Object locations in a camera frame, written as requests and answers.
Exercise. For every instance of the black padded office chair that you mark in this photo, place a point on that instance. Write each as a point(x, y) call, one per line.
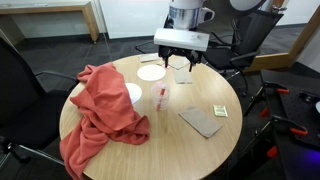
point(23, 103)

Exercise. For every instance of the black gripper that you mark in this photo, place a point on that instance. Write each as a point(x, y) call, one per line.
point(180, 53)

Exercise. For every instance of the clear plastic cup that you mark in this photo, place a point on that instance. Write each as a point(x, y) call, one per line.
point(160, 100)

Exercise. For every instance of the orange clamp grip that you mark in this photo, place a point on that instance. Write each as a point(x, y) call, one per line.
point(272, 151)
point(264, 112)

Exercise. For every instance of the black clamp orange tip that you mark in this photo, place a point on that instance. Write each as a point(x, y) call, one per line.
point(282, 90)
point(298, 131)

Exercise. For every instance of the red fleece cloth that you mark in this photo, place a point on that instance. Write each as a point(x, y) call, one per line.
point(103, 106)

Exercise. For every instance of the grey cloth mat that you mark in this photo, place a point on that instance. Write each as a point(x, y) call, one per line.
point(200, 121)

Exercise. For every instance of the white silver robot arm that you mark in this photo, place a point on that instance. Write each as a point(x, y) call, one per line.
point(186, 13)

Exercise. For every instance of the black knob fixture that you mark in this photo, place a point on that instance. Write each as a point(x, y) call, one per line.
point(305, 96)

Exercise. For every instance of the white round object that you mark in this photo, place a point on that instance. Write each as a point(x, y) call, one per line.
point(318, 107)

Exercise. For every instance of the red marker white cap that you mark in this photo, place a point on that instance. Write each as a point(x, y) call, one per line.
point(161, 96)

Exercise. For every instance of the small pink item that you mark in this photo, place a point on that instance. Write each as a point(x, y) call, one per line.
point(167, 66)

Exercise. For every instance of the white bowl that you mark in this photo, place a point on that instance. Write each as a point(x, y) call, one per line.
point(134, 92)

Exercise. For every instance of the black chair frame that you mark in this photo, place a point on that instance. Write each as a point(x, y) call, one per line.
point(145, 46)

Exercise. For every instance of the light wooden bench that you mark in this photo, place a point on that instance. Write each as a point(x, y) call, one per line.
point(50, 6)

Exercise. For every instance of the white round plate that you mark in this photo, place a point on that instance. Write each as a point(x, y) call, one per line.
point(151, 72)

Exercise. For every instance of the black mesh office chair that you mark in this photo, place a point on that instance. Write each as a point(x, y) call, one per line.
point(246, 40)

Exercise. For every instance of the black optical breadboard table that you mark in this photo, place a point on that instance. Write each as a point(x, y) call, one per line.
point(300, 113)

